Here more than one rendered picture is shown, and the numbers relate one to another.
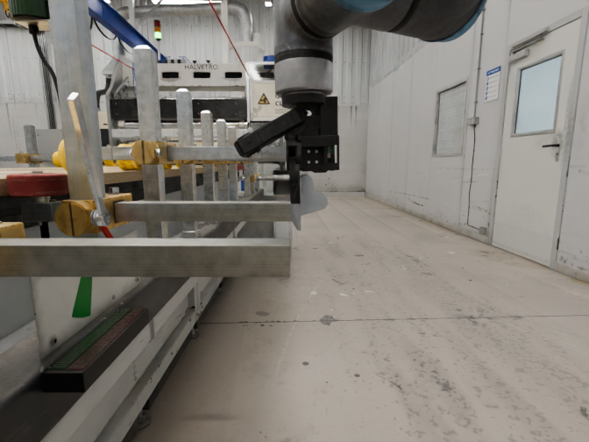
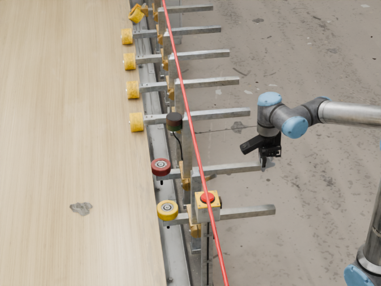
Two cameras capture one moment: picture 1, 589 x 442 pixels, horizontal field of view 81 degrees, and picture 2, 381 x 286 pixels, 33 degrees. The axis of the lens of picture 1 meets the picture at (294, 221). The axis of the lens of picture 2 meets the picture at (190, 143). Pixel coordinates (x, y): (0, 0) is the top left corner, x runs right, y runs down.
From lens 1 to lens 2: 2.23 m
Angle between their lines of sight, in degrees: 30
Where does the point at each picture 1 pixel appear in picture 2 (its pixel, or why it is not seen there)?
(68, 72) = (187, 142)
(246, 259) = (265, 212)
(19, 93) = not seen: outside the picture
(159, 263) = (245, 215)
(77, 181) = (187, 172)
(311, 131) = (270, 143)
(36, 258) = not seen: hidden behind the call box
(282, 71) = (262, 130)
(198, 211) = (225, 171)
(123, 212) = not seen: hidden behind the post
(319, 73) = (275, 131)
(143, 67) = (179, 91)
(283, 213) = (258, 168)
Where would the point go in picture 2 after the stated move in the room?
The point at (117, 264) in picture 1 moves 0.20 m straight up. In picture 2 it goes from (235, 216) to (237, 177)
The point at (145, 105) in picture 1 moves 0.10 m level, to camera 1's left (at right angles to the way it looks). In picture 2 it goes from (180, 106) to (156, 108)
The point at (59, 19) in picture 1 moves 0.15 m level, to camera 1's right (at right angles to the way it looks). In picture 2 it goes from (186, 129) to (225, 125)
